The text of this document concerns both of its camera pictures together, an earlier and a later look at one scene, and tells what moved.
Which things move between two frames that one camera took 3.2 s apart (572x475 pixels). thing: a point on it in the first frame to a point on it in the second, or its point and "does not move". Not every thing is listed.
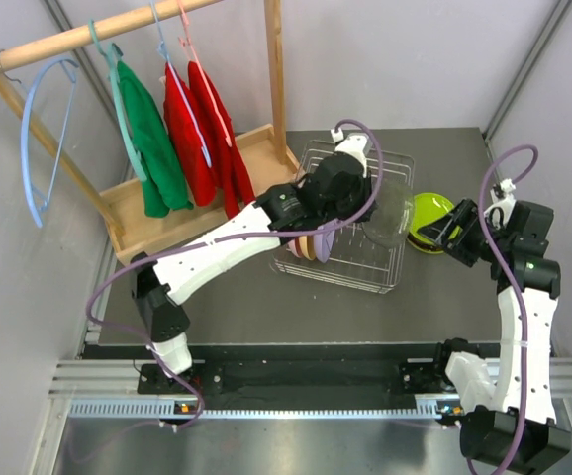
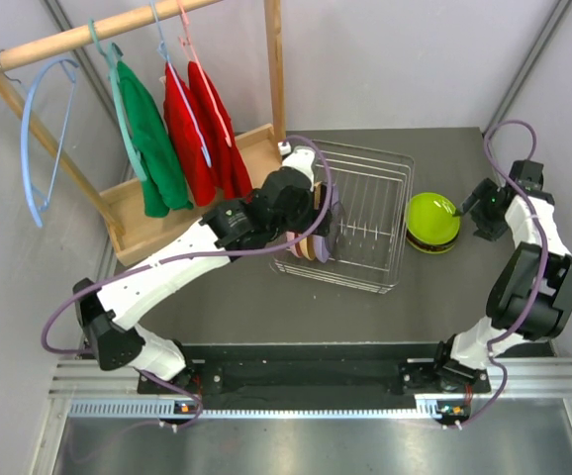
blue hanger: [161, 49] does not move
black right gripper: [464, 215] to [486, 191]
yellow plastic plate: [308, 246] does not move
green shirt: [162, 189] does not move
